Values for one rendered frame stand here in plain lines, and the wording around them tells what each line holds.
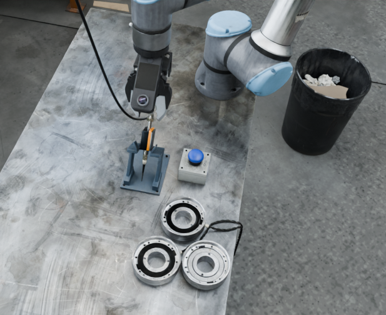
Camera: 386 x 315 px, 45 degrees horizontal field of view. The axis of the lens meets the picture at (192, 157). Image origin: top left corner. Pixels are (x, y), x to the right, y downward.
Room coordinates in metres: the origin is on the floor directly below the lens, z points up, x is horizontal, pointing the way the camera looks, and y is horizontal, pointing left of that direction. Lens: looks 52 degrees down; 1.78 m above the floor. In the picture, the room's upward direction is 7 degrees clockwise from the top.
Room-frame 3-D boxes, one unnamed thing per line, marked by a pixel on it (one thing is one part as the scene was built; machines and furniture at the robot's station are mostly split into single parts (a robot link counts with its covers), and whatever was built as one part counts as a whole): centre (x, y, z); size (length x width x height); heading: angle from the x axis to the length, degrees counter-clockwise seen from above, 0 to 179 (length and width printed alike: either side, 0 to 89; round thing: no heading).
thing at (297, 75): (1.62, -0.57, 0.21); 0.34 x 0.34 x 0.43
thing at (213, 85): (1.06, -0.05, 0.85); 0.15 x 0.15 x 0.10
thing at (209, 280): (0.45, -0.06, 0.82); 0.08 x 0.08 x 0.02
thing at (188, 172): (0.72, -0.01, 0.82); 0.08 x 0.07 x 0.05; 175
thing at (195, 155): (0.71, -0.01, 0.85); 0.04 x 0.04 x 0.05
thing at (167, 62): (0.75, 0.11, 1.12); 0.09 x 0.08 x 0.12; 175
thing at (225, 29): (1.05, -0.06, 0.97); 0.13 x 0.12 x 0.14; 42
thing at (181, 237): (0.56, 0.00, 0.82); 0.10 x 0.10 x 0.04
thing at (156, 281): (0.45, 0.05, 0.82); 0.10 x 0.10 x 0.04
